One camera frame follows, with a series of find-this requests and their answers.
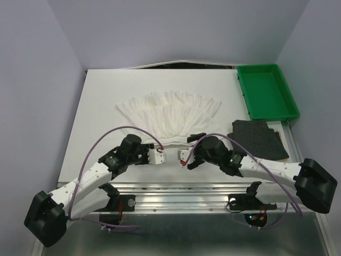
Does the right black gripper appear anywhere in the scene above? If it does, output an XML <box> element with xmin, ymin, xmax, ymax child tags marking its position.
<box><xmin>187</xmin><ymin>132</ymin><xmax>221</xmax><ymax>169</ymax></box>

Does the white skirt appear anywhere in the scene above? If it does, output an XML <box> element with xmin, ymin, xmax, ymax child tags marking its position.
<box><xmin>116</xmin><ymin>91</ymin><xmax>221</xmax><ymax>146</ymax></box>

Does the dark grey dotted skirt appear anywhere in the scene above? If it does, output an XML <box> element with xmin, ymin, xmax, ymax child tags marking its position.
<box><xmin>228</xmin><ymin>120</ymin><xmax>289</xmax><ymax>161</ymax></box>

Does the floral pastel skirt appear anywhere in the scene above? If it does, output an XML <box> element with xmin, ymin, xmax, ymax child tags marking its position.
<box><xmin>274</xmin><ymin>131</ymin><xmax>289</xmax><ymax>161</ymax></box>

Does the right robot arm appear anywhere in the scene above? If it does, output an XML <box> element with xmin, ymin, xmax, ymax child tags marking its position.
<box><xmin>178</xmin><ymin>133</ymin><xmax>338</xmax><ymax>214</ymax></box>

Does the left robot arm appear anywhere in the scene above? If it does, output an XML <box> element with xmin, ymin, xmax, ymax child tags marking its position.
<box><xmin>24</xmin><ymin>134</ymin><xmax>166</xmax><ymax>247</ymax></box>

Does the green plastic basket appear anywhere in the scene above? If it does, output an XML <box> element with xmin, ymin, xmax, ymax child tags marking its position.
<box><xmin>237</xmin><ymin>63</ymin><xmax>300</xmax><ymax>122</ymax></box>

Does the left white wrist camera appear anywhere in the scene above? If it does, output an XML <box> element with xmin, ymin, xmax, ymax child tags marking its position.
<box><xmin>148</xmin><ymin>149</ymin><xmax>167</xmax><ymax>165</ymax></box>

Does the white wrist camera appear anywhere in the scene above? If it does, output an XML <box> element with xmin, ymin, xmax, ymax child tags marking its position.
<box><xmin>148</xmin><ymin>149</ymin><xmax>167</xmax><ymax>165</ymax></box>
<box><xmin>177</xmin><ymin>148</ymin><xmax>194</xmax><ymax>166</ymax></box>

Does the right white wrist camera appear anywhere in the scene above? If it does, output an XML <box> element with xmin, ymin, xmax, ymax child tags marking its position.
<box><xmin>177</xmin><ymin>148</ymin><xmax>194</xmax><ymax>166</ymax></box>

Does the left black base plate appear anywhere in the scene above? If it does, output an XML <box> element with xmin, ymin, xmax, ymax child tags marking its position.
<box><xmin>97</xmin><ymin>194</ymin><xmax>136</xmax><ymax>213</ymax></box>

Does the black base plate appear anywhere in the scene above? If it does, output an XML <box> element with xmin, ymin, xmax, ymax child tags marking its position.
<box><xmin>97</xmin><ymin>194</ymin><xmax>136</xmax><ymax>213</ymax></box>
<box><xmin>226</xmin><ymin>194</ymin><xmax>277</xmax><ymax>212</ymax></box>

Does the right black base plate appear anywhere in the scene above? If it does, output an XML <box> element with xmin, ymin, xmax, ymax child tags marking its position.
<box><xmin>226</xmin><ymin>194</ymin><xmax>277</xmax><ymax>212</ymax></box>

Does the aluminium rail frame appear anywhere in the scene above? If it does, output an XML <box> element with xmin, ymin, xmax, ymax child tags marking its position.
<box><xmin>31</xmin><ymin>119</ymin><xmax>339</xmax><ymax>256</ymax></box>

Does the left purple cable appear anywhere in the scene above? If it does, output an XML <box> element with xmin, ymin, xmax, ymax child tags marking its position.
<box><xmin>66</xmin><ymin>126</ymin><xmax>165</xmax><ymax>232</ymax></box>

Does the purple cable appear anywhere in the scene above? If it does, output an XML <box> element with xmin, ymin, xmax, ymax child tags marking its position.
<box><xmin>181</xmin><ymin>133</ymin><xmax>304</xmax><ymax>230</ymax></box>
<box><xmin>66</xmin><ymin>126</ymin><xmax>165</xmax><ymax>232</ymax></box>

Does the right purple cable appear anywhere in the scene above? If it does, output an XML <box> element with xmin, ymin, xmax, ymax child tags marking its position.
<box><xmin>181</xmin><ymin>133</ymin><xmax>304</xmax><ymax>230</ymax></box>

